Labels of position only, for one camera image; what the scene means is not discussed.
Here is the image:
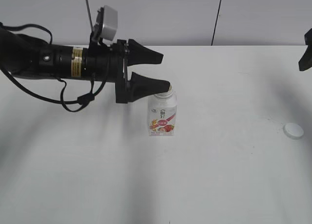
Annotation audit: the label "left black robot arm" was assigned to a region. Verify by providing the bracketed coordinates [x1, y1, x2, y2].
[0, 25, 171, 104]

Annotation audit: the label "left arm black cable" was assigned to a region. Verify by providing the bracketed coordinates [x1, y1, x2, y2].
[0, 23, 108, 112]

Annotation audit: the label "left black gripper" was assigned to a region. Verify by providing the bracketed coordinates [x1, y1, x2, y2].
[82, 39, 170, 104]

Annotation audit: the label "white plastic bottle cap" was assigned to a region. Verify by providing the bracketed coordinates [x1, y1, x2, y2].
[283, 123, 304, 139]

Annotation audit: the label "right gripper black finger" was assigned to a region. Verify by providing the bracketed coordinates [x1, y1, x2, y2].
[298, 28, 312, 71]

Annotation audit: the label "white strawberry drink bottle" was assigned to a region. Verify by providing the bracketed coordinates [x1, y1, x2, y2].
[147, 86, 177, 136]

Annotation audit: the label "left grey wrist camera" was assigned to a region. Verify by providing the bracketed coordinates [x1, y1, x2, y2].
[91, 5, 118, 43]

